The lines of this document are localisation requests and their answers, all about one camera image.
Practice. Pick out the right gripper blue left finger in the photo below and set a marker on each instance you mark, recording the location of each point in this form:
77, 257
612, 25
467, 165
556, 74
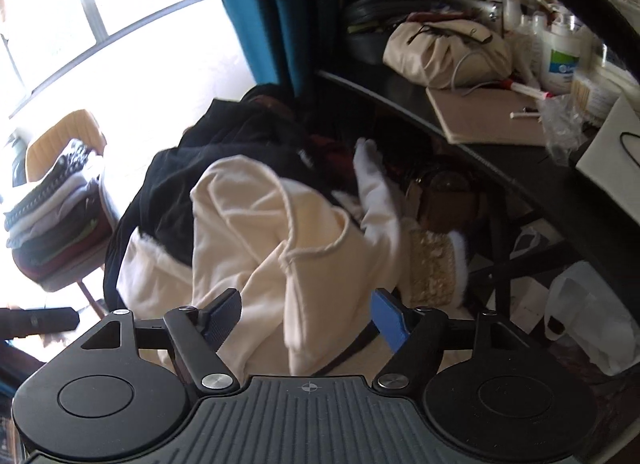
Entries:
217, 320

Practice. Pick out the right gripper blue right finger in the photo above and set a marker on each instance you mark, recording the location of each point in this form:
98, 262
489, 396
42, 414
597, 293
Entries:
392, 318

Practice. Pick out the cream long-sleeve top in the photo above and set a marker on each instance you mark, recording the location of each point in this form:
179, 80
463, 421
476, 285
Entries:
304, 269

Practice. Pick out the wooden chair with clothes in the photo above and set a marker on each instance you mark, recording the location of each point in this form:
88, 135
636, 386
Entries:
59, 222

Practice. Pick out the white plastic bag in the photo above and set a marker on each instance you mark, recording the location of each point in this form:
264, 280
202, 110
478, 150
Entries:
582, 306

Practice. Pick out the black garment pile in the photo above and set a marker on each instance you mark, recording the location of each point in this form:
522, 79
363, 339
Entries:
258, 127

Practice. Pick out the white foam sheet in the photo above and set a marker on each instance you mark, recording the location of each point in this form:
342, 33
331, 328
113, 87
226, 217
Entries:
605, 162

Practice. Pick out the white lotion pump bottle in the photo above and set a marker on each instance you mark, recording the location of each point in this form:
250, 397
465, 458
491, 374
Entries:
560, 54

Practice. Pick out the teal curtain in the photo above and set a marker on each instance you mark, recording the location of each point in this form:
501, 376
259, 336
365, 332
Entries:
288, 41

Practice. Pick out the beige drawstring bag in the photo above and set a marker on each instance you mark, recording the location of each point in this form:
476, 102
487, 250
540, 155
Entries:
445, 55

